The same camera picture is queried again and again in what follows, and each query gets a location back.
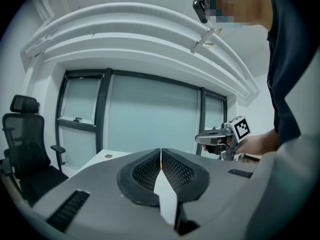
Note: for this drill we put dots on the white pipe bracket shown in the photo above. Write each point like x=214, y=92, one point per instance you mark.
x=202, y=40

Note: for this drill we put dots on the person's dark shirt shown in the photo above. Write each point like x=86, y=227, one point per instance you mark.
x=287, y=59

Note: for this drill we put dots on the black head-mounted camera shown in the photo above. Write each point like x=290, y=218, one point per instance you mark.
x=201, y=10

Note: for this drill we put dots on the black framed frosted window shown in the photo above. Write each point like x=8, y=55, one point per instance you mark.
x=150, y=114

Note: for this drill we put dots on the black mesh office chair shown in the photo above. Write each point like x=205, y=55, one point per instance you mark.
x=25, y=144

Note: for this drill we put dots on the yellowed peeling tape strip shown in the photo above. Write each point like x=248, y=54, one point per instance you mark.
x=209, y=44

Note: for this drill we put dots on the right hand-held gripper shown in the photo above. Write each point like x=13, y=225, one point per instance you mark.
x=241, y=129

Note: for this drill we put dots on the white ceiling pipe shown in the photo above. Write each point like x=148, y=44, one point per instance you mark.
x=125, y=25
x=125, y=42
x=125, y=7

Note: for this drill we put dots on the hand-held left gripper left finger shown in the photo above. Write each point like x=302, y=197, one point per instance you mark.
x=100, y=196

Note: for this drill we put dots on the person's right forearm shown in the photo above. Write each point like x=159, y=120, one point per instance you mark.
x=257, y=142

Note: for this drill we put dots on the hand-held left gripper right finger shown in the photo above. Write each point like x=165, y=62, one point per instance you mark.
x=220, y=196

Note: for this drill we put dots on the person's head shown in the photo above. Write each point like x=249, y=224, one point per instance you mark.
x=245, y=4

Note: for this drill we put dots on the person's right hand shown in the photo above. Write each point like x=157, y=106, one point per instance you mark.
x=208, y=149

